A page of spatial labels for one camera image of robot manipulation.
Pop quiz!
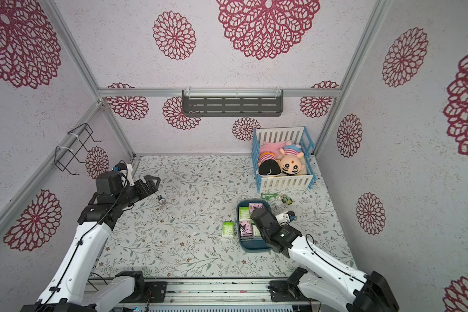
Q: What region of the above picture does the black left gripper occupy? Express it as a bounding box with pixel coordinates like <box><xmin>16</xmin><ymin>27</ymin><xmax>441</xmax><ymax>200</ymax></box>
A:
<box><xmin>116</xmin><ymin>174</ymin><xmax>160</xmax><ymax>209</ymax></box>

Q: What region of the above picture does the pink Kuromi tissue pack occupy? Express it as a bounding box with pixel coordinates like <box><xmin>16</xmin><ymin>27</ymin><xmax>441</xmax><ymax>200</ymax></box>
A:
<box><xmin>249</xmin><ymin>203</ymin><xmax>264</xmax><ymax>213</ymax></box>
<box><xmin>239</xmin><ymin>220</ymin><xmax>254</xmax><ymax>240</ymax></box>

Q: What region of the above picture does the green tissue pack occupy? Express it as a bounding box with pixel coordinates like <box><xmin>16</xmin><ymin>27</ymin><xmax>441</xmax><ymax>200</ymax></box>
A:
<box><xmin>222</xmin><ymin>222</ymin><xmax>235</xmax><ymax>238</ymax></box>
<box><xmin>252</xmin><ymin>224</ymin><xmax>261</xmax><ymax>239</ymax></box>
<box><xmin>238</xmin><ymin>207</ymin><xmax>251</xmax><ymax>221</ymax></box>

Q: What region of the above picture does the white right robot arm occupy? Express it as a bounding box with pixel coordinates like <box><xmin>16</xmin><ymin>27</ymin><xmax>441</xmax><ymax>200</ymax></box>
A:
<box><xmin>252</xmin><ymin>207</ymin><xmax>400</xmax><ymax>311</ymax></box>

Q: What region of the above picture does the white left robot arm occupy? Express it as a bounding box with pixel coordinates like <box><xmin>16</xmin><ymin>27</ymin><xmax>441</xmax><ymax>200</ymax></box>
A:
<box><xmin>22</xmin><ymin>170</ymin><xmax>161</xmax><ymax>311</ymax></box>

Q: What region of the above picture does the teal storage box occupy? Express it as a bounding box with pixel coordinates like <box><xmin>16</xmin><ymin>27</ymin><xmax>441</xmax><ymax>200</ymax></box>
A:
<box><xmin>236</xmin><ymin>199</ymin><xmax>271</xmax><ymax>253</ymax></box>

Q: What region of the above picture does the black-haired plush doll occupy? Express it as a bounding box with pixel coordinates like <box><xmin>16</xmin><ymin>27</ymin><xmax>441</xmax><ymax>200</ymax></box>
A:
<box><xmin>258</xmin><ymin>159</ymin><xmax>282</xmax><ymax>178</ymax></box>

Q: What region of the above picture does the peach face plush doll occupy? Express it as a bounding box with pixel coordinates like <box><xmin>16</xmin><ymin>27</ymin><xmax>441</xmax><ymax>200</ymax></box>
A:
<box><xmin>279</xmin><ymin>144</ymin><xmax>306</xmax><ymax>176</ymax></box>

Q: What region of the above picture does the pink plush doll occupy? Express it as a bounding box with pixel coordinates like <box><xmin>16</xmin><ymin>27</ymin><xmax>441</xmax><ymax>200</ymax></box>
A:
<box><xmin>259</xmin><ymin>140</ymin><xmax>293</xmax><ymax>159</ymax></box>

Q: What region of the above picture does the blue white toy crib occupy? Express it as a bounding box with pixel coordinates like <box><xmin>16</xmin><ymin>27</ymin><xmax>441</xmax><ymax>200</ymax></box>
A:
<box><xmin>252</xmin><ymin>127</ymin><xmax>316</xmax><ymax>192</ymax></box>

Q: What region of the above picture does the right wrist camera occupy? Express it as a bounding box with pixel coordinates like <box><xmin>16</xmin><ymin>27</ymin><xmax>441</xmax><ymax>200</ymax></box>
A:
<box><xmin>276</xmin><ymin>211</ymin><xmax>296</xmax><ymax>226</ymax></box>

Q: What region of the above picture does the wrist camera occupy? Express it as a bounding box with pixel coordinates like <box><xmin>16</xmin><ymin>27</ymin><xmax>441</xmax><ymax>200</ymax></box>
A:
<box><xmin>276</xmin><ymin>211</ymin><xmax>296</xmax><ymax>226</ymax></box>
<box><xmin>113</xmin><ymin>161</ymin><xmax>133</xmax><ymax>179</ymax></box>

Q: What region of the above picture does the rabbit figure keychain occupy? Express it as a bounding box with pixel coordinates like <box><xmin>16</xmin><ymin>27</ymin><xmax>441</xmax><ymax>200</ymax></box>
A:
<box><xmin>157</xmin><ymin>195</ymin><xmax>166</xmax><ymax>205</ymax></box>

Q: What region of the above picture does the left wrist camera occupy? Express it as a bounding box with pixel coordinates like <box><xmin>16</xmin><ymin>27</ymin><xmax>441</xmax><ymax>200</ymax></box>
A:
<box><xmin>113</xmin><ymin>161</ymin><xmax>133</xmax><ymax>179</ymax></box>

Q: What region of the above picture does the sloth figure keychain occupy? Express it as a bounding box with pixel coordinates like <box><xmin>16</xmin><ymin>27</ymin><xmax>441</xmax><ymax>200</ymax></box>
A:
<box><xmin>281</xmin><ymin>196</ymin><xmax>293</xmax><ymax>205</ymax></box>

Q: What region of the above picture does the green strap keychain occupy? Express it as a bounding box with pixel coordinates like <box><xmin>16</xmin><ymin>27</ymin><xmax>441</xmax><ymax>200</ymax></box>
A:
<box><xmin>260</xmin><ymin>193</ymin><xmax>279</xmax><ymax>202</ymax></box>

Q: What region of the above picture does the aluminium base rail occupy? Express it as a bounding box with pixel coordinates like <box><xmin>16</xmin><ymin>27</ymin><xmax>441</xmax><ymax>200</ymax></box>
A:
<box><xmin>77</xmin><ymin>276</ymin><xmax>383</xmax><ymax>307</ymax></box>

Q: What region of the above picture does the black wire wall rack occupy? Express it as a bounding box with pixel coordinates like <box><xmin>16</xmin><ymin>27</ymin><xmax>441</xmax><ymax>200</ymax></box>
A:
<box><xmin>53</xmin><ymin>123</ymin><xmax>101</xmax><ymax>176</ymax></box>

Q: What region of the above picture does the grey wall shelf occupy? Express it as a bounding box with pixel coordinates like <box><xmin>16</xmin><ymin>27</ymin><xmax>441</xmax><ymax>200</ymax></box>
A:
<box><xmin>181</xmin><ymin>89</ymin><xmax>283</xmax><ymax>118</ymax></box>

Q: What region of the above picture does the aluminium frame post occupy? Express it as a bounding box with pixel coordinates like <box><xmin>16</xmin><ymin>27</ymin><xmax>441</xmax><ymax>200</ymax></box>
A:
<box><xmin>313</xmin><ymin>0</ymin><xmax>393</xmax><ymax>159</ymax></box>

